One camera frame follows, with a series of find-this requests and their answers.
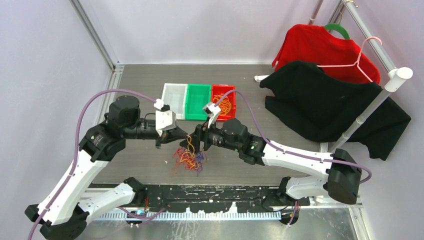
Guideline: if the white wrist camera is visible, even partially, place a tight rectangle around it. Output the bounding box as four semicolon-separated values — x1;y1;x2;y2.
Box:
153;98;177;137
203;101;221;129

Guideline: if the black shirt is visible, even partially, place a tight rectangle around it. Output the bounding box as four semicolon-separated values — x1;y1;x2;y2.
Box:
259;61;411;161

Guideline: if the coloured cable pile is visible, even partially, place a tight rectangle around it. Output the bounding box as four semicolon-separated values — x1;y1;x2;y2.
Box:
172;145;208;176

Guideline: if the white clothes rack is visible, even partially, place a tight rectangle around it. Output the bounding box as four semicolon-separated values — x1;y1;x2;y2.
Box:
254;0;414;204

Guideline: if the yellow cable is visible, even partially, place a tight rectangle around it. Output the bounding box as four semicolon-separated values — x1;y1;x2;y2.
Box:
185;134;197;157
212;94;233;117

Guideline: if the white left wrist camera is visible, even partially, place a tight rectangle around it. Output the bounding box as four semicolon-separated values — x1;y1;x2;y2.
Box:
153;98;177;137

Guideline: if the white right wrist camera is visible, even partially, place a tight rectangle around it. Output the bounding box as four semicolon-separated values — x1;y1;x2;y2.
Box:
203;101;221;129

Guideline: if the white plastic bin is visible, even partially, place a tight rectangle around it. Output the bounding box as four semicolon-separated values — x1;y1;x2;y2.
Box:
161;83;188;120

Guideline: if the red plastic bin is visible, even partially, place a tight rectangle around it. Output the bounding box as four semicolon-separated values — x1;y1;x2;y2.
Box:
211;84;237;122

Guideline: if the red shirt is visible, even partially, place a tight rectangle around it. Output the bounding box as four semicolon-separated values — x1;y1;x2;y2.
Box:
271;24;381;84

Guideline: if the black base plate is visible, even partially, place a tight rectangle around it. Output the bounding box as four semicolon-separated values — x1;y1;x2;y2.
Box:
126;184;295;214

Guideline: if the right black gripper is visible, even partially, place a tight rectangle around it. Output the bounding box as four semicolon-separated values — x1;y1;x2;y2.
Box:
179;116;241;155

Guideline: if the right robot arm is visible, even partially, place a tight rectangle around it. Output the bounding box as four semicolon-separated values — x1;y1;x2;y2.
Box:
179;118;362;206

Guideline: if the green plastic bin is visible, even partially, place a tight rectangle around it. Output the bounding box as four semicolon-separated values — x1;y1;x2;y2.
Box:
184;83;212;121

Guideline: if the aluminium frame rail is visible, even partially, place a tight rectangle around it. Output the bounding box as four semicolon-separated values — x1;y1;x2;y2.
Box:
68;0;125;133

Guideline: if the green hanger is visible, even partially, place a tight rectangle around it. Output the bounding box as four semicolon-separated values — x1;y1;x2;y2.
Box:
324;23;351;40

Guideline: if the pink hanger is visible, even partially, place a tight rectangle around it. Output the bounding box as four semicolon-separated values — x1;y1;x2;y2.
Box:
317;36;383;83

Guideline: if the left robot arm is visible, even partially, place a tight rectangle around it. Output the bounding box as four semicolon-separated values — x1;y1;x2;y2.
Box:
25;95;187;240

